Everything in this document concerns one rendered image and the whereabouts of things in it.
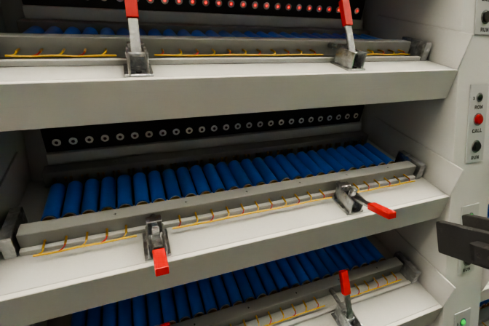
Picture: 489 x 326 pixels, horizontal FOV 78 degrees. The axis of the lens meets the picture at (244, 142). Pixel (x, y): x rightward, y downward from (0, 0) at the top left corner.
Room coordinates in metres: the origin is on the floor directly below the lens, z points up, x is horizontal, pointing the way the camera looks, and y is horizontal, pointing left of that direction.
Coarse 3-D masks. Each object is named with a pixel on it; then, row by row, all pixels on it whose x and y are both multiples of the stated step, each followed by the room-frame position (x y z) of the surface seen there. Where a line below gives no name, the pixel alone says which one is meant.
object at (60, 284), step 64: (320, 128) 0.56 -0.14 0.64; (384, 128) 0.58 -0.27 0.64; (0, 192) 0.32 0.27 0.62; (384, 192) 0.45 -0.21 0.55; (448, 192) 0.45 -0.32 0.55; (0, 256) 0.29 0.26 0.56; (64, 256) 0.30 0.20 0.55; (128, 256) 0.30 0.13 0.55; (192, 256) 0.31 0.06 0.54; (256, 256) 0.35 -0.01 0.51; (0, 320) 0.26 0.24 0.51
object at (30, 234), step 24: (384, 168) 0.47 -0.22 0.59; (408, 168) 0.48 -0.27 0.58; (216, 192) 0.38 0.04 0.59; (240, 192) 0.39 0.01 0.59; (264, 192) 0.39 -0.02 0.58; (288, 192) 0.40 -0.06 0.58; (312, 192) 0.42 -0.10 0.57; (72, 216) 0.32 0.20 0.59; (96, 216) 0.33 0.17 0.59; (120, 216) 0.33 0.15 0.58; (144, 216) 0.34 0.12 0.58; (168, 216) 0.35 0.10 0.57; (24, 240) 0.30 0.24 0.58; (48, 240) 0.31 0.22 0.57
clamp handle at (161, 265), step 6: (156, 228) 0.31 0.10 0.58; (156, 234) 0.31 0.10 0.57; (156, 240) 0.30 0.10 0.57; (156, 246) 0.29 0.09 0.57; (162, 246) 0.29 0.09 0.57; (156, 252) 0.27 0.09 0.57; (162, 252) 0.27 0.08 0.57; (156, 258) 0.26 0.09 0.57; (162, 258) 0.26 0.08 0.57; (156, 264) 0.25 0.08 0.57; (162, 264) 0.25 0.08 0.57; (156, 270) 0.24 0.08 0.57; (162, 270) 0.25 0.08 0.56; (168, 270) 0.25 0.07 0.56; (156, 276) 0.24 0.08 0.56
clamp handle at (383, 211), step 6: (354, 192) 0.40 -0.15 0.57; (354, 198) 0.39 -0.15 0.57; (360, 198) 0.39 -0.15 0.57; (366, 204) 0.37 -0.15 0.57; (372, 204) 0.36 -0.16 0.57; (378, 204) 0.36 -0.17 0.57; (372, 210) 0.36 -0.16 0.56; (378, 210) 0.35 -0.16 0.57; (384, 210) 0.34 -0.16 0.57; (390, 210) 0.34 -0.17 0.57; (384, 216) 0.34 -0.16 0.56; (390, 216) 0.34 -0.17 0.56
